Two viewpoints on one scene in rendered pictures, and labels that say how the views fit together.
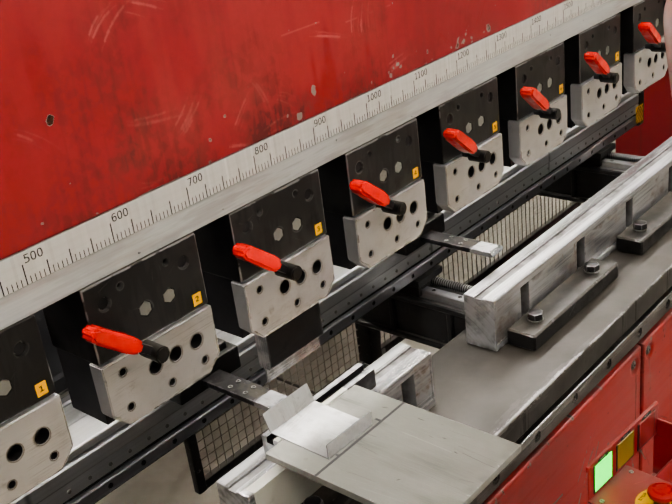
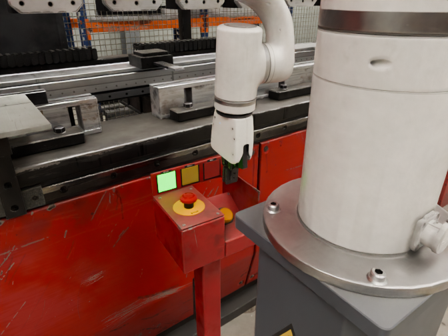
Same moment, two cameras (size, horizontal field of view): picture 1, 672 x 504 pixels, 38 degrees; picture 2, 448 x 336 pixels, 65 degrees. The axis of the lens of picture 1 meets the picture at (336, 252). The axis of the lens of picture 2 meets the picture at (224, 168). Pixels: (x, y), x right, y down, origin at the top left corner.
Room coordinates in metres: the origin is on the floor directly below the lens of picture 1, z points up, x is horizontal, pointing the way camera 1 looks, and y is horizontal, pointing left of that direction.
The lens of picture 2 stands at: (0.42, -0.61, 1.21)
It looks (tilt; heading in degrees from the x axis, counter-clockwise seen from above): 26 degrees down; 10
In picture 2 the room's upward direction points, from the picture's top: straight up
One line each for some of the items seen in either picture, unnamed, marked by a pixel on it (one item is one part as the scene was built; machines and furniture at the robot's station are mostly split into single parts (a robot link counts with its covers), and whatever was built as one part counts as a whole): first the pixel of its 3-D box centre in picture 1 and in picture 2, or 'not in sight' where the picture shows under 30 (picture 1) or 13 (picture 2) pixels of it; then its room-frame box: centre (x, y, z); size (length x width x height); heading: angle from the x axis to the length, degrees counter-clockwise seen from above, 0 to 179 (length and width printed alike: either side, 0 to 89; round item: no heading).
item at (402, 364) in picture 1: (335, 439); (15, 126); (1.13, 0.03, 0.92); 0.39 x 0.06 x 0.10; 136
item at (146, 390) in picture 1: (132, 322); not in sight; (0.93, 0.23, 1.26); 0.15 x 0.09 x 0.17; 136
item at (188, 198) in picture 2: (661, 498); (189, 202); (1.07, -0.41, 0.79); 0.04 x 0.04 x 0.04
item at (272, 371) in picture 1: (289, 332); not in sight; (1.09, 0.07, 1.13); 0.10 x 0.02 x 0.10; 136
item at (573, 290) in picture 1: (565, 301); (215, 107); (1.49, -0.39, 0.89); 0.30 x 0.05 x 0.03; 136
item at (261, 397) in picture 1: (219, 375); not in sight; (1.20, 0.19, 1.01); 0.26 x 0.12 x 0.05; 46
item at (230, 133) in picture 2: not in sight; (233, 130); (1.12, -0.50, 0.95); 0.10 x 0.07 x 0.11; 42
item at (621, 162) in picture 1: (553, 166); not in sight; (2.33, -0.58, 0.81); 0.64 x 0.08 x 0.14; 46
